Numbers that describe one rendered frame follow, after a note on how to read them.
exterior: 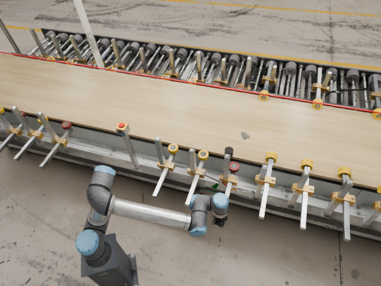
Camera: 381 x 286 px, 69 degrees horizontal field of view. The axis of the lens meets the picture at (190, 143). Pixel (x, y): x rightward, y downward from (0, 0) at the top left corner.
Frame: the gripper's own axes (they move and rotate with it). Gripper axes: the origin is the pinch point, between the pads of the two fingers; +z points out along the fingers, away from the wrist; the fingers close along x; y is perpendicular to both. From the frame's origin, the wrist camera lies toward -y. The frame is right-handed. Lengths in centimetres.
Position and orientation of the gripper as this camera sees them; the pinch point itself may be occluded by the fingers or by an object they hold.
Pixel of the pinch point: (220, 222)
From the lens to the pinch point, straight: 197.4
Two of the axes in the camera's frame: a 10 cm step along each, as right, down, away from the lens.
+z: 0.6, 6.3, 7.8
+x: 9.5, 2.0, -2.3
